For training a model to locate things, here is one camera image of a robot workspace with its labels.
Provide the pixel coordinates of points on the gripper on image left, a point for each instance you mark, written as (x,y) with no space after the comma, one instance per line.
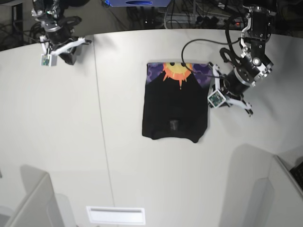
(59,35)

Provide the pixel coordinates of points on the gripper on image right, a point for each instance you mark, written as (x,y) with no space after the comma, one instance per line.
(235,83)

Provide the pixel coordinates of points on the black T-shirt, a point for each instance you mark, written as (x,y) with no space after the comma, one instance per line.
(175,100)

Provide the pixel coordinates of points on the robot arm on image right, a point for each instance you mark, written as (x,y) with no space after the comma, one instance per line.
(252,65)

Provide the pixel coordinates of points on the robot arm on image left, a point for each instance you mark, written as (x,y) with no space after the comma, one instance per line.
(52,11)

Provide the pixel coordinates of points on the blue box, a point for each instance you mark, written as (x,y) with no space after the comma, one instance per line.
(137,3)

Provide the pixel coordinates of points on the black keyboard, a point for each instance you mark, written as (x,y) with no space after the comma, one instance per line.
(297,173)

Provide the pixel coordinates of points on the white partition panel right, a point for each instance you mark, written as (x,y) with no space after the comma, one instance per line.
(276,200)

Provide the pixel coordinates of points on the white partition panel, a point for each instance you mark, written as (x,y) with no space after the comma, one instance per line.
(276,200)
(39,207)

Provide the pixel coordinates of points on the white partition panel left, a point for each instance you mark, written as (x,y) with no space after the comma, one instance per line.
(39,207)

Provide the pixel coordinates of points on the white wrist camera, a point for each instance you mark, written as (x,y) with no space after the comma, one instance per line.
(51,52)
(221,95)

